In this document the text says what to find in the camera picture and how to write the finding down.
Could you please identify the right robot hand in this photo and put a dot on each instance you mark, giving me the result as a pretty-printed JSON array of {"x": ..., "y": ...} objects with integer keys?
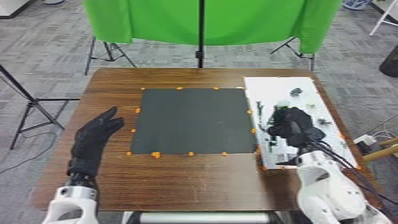
[{"x": 293, "y": 126}]

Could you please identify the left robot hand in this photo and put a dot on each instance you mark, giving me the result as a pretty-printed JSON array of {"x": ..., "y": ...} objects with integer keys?
[{"x": 90, "y": 140}]

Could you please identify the green sprig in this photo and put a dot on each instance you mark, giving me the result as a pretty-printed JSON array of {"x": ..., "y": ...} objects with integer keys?
[
  {"x": 259, "y": 111},
  {"x": 295, "y": 92},
  {"x": 273, "y": 144},
  {"x": 323, "y": 122}
]

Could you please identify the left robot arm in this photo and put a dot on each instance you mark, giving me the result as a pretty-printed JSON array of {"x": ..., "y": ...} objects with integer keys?
[{"x": 69, "y": 203}]

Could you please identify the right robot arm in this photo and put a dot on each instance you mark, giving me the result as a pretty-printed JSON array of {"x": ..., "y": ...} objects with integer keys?
[{"x": 325, "y": 190}]

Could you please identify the white flower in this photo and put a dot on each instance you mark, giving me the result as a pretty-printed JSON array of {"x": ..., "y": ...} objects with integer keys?
[{"x": 284, "y": 103}]

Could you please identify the white sheet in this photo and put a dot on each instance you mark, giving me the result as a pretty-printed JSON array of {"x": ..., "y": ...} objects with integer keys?
[{"x": 273, "y": 90}]

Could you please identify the white power strip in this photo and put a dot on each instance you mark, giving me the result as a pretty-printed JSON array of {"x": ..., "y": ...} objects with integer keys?
[{"x": 366, "y": 138}]

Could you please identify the black tripod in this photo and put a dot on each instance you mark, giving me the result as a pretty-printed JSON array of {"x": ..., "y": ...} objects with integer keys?
[{"x": 32, "y": 103}]

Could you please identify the dark mat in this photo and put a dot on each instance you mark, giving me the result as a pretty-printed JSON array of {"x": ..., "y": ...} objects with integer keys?
[{"x": 193, "y": 121}]

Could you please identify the black backdrop stand legs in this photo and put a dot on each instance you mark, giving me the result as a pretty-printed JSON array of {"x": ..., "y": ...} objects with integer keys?
[
  {"x": 295, "y": 50},
  {"x": 108, "y": 51}
]

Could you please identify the pale grey bar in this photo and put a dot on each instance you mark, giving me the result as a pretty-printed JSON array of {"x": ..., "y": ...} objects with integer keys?
[{"x": 204, "y": 218}]

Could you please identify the black backdrop pole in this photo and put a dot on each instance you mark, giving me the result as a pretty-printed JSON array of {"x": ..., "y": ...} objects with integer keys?
[{"x": 200, "y": 33}]

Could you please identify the white stand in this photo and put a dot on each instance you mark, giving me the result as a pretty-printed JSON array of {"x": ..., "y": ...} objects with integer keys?
[{"x": 383, "y": 18}]

